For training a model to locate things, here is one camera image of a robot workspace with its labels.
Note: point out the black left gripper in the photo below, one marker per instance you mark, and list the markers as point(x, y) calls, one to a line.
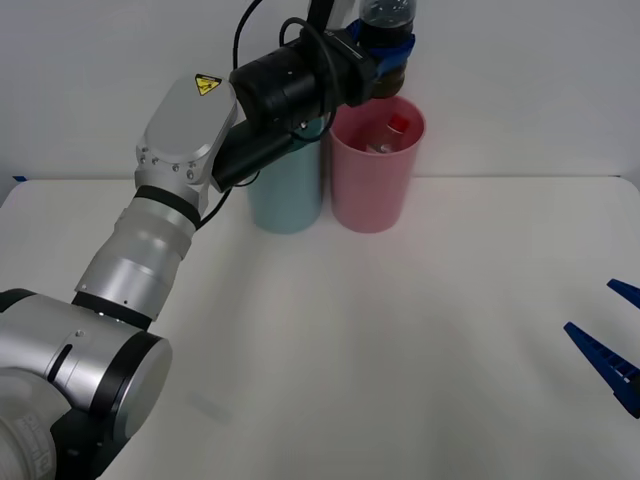
point(350, 75)

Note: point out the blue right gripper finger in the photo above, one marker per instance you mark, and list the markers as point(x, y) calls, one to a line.
point(607, 357)
point(627, 291)

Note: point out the dark bottle with black cap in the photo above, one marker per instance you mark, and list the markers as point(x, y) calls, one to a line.
point(387, 20)

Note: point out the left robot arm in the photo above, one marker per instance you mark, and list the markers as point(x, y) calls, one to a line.
point(185, 125)

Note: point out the clear bottle with red cap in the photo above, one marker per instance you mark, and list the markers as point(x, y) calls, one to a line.
point(396, 132)

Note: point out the pink plastic bin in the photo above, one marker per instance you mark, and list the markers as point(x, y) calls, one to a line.
point(370, 195)

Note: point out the pale blue plastic bin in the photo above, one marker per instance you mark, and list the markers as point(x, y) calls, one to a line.
point(287, 200)

